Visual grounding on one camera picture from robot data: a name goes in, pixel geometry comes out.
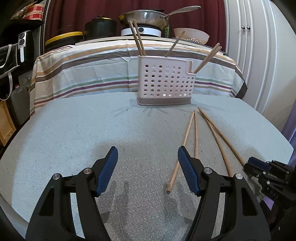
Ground steel frying pan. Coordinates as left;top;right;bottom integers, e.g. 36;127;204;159
118;6;201;30

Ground dark red curtain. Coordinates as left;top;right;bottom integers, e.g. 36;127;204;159
44;1;226;51

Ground white cabinet doors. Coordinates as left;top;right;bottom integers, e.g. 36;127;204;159
224;0;295;131

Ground striped tablecloth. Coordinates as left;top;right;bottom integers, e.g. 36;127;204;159
30;37;247;114

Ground grey table mat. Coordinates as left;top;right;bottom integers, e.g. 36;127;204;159
1;92;293;240

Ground black bag white straps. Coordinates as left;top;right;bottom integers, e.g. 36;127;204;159
0;44;20;102

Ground yellow black flat container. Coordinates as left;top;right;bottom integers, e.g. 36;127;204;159
45;31;84;52

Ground wooden board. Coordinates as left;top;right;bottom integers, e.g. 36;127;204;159
0;101;16;147

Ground white induction cooker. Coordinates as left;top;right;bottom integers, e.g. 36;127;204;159
120;26;162;37

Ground black air fryer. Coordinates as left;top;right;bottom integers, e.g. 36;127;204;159
16;31;35;72

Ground red checked round tins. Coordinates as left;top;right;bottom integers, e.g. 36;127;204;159
23;4;44;21

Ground packaged snack bags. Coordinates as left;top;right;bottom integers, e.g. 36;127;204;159
10;0;37;20

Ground olive oil bottle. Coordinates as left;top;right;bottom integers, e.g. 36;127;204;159
164;26;171;38

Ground pink perforated utensil holder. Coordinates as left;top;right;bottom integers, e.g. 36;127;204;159
137;56;196;106

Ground black pot yellow lid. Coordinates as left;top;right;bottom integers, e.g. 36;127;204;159
84;16;117;40

